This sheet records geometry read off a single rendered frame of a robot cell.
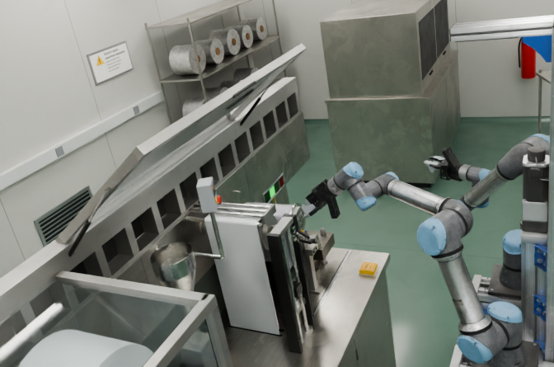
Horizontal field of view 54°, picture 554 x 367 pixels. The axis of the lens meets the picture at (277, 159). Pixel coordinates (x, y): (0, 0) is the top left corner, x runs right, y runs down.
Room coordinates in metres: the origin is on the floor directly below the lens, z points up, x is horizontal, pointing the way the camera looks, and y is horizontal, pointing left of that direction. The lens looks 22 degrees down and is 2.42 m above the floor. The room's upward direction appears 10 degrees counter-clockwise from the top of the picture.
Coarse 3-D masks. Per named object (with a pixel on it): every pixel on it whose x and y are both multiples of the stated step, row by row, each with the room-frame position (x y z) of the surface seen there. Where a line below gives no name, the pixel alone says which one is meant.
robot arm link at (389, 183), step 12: (372, 180) 2.02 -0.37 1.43; (384, 180) 2.01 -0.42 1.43; (396, 180) 1.98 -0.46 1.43; (384, 192) 1.99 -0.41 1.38; (396, 192) 1.93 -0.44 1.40; (408, 192) 1.89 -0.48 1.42; (420, 192) 1.86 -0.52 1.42; (408, 204) 1.89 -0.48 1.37; (420, 204) 1.82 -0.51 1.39; (432, 204) 1.78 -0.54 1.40; (444, 204) 1.74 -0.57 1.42; (456, 204) 1.71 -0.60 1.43; (468, 216) 1.65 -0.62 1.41; (468, 228) 1.63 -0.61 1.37
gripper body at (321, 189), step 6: (324, 180) 2.08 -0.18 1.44; (318, 186) 2.09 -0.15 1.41; (324, 186) 2.06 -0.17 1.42; (312, 192) 2.07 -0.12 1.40; (318, 192) 2.08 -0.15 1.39; (324, 192) 2.07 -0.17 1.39; (330, 192) 2.03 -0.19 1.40; (306, 198) 2.09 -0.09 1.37; (312, 198) 2.07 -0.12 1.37; (318, 198) 2.06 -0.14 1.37; (324, 198) 2.07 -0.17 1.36; (312, 204) 2.08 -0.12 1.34; (318, 204) 2.06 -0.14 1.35; (324, 204) 2.05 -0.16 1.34
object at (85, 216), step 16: (304, 48) 2.27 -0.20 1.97; (272, 64) 2.02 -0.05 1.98; (288, 64) 2.29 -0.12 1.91; (256, 80) 1.88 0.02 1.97; (272, 80) 2.33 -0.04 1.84; (224, 96) 1.70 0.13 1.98; (256, 96) 2.39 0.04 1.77; (192, 112) 1.55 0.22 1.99; (208, 112) 1.59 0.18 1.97; (240, 112) 2.43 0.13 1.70; (176, 128) 1.46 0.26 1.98; (144, 144) 1.34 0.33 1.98; (160, 144) 1.38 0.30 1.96; (128, 160) 1.34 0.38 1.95; (176, 160) 2.06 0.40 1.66; (112, 176) 1.38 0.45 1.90; (96, 192) 1.42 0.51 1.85; (112, 192) 1.42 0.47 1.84; (96, 208) 1.41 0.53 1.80; (112, 208) 1.71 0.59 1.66; (80, 224) 1.47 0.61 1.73; (64, 240) 1.52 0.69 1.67; (80, 240) 1.47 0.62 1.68
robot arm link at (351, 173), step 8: (344, 168) 2.02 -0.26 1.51; (352, 168) 1.99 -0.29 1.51; (360, 168) 2.01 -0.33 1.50; (336, 176) 2.03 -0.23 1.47; (344, 176) 2.00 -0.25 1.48; (352, 176) 1.98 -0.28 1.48; (360, 176) 1.99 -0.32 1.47; (336, 184) 2.02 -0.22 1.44; (344, 184) 2.00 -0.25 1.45; (352, 184) 1.97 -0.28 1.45
